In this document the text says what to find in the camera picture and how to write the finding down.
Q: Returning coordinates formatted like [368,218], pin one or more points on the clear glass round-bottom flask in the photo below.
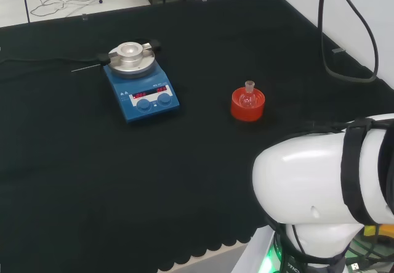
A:
[248,98]

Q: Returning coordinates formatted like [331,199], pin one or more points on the blue base heater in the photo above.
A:
[147,109]

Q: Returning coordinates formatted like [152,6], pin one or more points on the black table cloth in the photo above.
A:
[92,168]

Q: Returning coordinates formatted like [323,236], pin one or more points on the thin metal probe rod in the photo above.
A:
[86,68]

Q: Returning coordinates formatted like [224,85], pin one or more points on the dark tripod leg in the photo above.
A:
[26,2]

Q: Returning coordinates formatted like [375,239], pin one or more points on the silver usb plug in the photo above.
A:
[355,267]

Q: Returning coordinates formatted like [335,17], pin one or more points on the yellow stop button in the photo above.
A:
[384,233]

